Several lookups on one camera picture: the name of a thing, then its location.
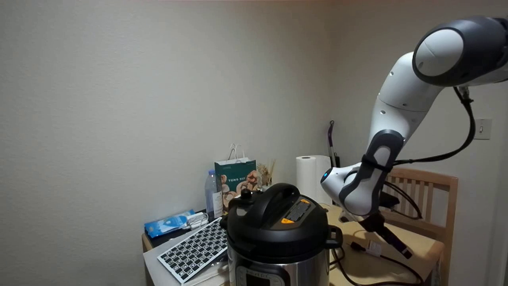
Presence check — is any wooden slatted chair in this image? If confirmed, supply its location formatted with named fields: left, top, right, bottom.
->
left=366, top=167, right=461, bottom=286

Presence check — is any small white packet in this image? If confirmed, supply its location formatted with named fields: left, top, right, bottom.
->
left=185, top=210, right=210, bottom=231

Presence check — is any black vacuum handle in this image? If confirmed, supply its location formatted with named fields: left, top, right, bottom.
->
left=326, top=119, right=344, bottom=172

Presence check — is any black power cable white tag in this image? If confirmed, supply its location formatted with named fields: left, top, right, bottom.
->
left=329, top=240, right=426, bottom=286

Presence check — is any black steel pressure cooker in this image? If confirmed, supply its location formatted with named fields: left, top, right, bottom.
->
left=220, top=181, right=345, bottom=286

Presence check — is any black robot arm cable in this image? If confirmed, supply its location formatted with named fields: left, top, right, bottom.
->
left=383, top=83, right=479, bottom=223

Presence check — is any clear plastic water bottle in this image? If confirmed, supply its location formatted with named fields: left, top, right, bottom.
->
left=204, top=169, right=225, bottom=223

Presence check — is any brown dried plant bundle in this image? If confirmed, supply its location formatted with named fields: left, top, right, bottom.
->
left=256, top=161, right=279, bottom=194

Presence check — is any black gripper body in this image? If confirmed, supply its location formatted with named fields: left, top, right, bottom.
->
left=358, top=191, right=402, bottom=235

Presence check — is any white wall light switch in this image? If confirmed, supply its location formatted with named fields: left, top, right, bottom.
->
left=475, top=118, right=494, bottom=142

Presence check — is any white paper towel roll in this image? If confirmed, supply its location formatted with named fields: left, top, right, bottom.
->
left=294, top=153, right=334, bottom=207

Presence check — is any green paper gift bag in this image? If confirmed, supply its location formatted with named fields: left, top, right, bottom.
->
left=213, top=142, right=260, bottom=215

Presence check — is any blue wet wipes pack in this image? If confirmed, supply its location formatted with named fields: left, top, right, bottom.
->
left=144, top=210, right=196, bottom=242

